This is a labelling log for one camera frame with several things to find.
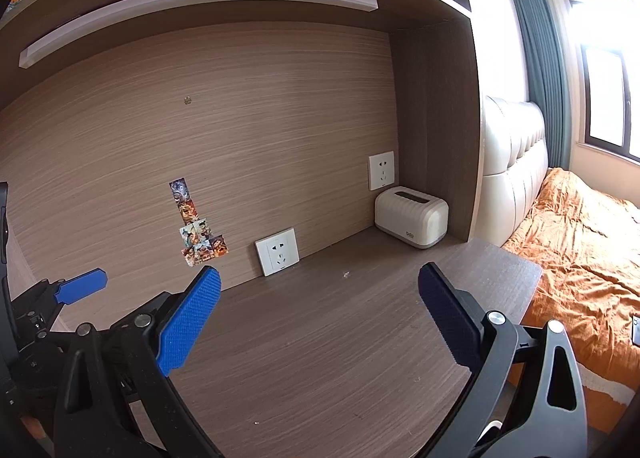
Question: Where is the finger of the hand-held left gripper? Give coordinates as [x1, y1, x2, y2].
[10, 268, 108, 335]

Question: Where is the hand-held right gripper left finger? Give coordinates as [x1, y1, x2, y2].
[52, 265, 226, 458]

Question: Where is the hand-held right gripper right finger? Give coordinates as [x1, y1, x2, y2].
[418, 262, 588, 458]

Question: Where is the cluster of picture stickers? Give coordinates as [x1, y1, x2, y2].
[169, 178, 230, 267]

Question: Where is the cream ribbed tissue box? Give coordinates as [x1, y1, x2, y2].
[375, 186, 449, 249]

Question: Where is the orange blanket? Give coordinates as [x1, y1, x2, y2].
[500, 168, 640, 409]

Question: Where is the cream padded headboard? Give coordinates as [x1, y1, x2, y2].
[480, 95, 550, 243]

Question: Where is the wooden desk shelf unit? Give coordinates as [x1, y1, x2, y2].
[0, 0, 483, 243]

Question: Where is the teal curtain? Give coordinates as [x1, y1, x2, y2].
[501, 0, 571, 171]

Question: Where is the dark framed window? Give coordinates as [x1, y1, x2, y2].
[560, 0, 640, 163]

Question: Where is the white light bar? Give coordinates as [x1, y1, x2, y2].
[19, 0, 378, 69]

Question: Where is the white wall socket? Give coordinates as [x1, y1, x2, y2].
[368, 151, 396, 191]
[255, 227, 300, 277]

